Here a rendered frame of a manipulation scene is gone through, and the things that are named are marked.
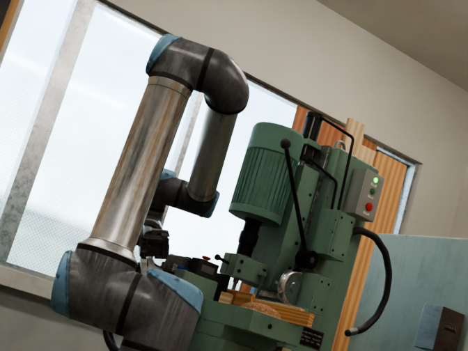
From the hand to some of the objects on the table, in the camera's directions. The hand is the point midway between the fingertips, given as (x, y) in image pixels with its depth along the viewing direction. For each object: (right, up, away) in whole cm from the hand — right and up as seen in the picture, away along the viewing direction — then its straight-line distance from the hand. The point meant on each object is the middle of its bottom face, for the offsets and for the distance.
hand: (145, 257), depth 238 cm
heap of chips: (+32, -18, +14) cm, 39 cm away
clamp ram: (+15, -16, +32) cm, 39 cm away
